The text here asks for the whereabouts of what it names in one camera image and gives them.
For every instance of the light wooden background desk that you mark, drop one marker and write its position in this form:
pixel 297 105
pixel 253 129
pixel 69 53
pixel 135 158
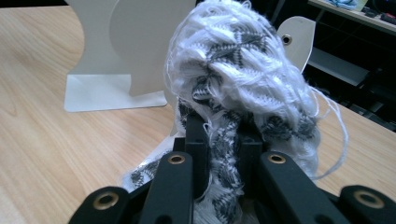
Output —
pixel 355 15

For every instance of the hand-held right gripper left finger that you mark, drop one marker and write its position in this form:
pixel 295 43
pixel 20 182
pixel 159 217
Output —
pixel 196 146

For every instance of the grey metal shelf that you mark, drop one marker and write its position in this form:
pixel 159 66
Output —
pixel 339 67

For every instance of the white black patterned knit cloth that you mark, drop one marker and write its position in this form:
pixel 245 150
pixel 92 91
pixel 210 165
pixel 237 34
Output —
pixel 243 71

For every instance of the white expandable metal book rack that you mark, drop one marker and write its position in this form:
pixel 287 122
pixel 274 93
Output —
pixel 102 46

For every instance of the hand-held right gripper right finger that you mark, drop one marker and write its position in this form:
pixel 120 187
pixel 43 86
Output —
pixel 250 149

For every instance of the blue cloth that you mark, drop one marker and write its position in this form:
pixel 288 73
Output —
pixel 342 3

